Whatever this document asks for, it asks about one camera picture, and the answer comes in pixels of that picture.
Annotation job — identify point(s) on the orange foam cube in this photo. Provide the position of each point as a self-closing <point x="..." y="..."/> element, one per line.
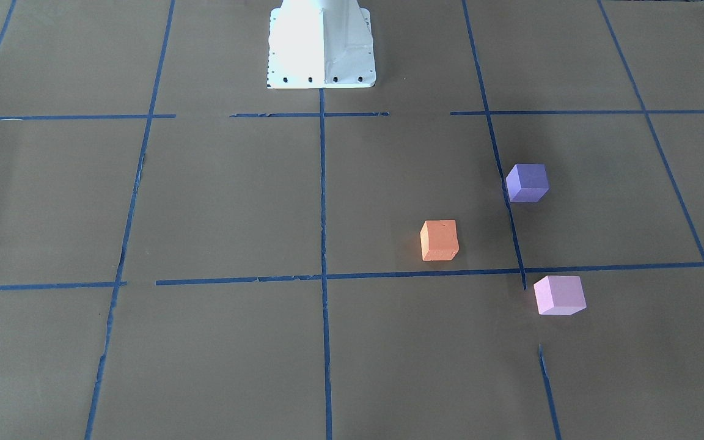
<point x="439" y="240"/>

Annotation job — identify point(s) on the dark purple foam cube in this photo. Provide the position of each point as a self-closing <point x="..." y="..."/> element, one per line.
<point x="527" y="183"/>

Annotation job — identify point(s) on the light pink foam cube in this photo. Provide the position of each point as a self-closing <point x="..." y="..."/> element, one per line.
<point x="559" y="295"/>

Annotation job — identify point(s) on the white camera stand post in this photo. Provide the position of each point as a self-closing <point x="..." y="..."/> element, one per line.
<point x="320" y="45"/>

